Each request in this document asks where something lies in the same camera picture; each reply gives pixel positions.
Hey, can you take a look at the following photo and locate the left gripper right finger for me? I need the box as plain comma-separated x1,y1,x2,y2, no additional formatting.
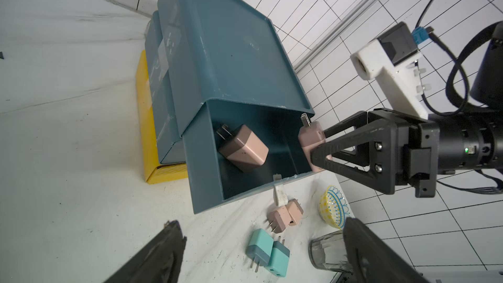
343,217,427,283

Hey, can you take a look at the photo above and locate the dark transparent cup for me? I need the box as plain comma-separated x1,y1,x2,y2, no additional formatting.
309,230,352,273

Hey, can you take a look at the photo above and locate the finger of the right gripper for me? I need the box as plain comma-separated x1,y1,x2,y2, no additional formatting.
324,111,371,142
310,119,397,195

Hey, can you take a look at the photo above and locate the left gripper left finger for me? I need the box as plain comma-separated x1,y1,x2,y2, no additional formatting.
106,220,187,283

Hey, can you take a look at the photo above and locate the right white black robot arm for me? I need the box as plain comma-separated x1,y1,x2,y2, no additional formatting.
303,22,502,198

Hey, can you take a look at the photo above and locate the white drawer pull tab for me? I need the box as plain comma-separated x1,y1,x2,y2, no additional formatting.
272,174,289,207

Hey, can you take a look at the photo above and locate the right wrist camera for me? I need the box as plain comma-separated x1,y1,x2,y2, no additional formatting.
350,22,428,120

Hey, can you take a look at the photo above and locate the teal plug center lower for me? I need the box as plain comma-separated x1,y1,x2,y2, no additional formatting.
265,237,290,277

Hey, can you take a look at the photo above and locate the teal yellow drawer cabinet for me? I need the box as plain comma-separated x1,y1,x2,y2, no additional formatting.
136,0,314,214

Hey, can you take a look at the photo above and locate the teal plug center upper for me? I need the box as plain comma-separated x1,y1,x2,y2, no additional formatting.
246,229,274,272

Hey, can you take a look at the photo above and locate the pink plug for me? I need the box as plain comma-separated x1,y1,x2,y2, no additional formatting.
216,124,269,172
286,199,304,226
298,113,326,172
267,206,292,234

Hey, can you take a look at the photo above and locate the teal plug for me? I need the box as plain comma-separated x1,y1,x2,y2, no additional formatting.
265,237,290,277
246,229,274,272

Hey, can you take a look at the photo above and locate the patterned yellow blue plate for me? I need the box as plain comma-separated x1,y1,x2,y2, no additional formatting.
318,186,350,229

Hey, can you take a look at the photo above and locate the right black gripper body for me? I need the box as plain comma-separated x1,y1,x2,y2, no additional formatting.
368,109,440,198

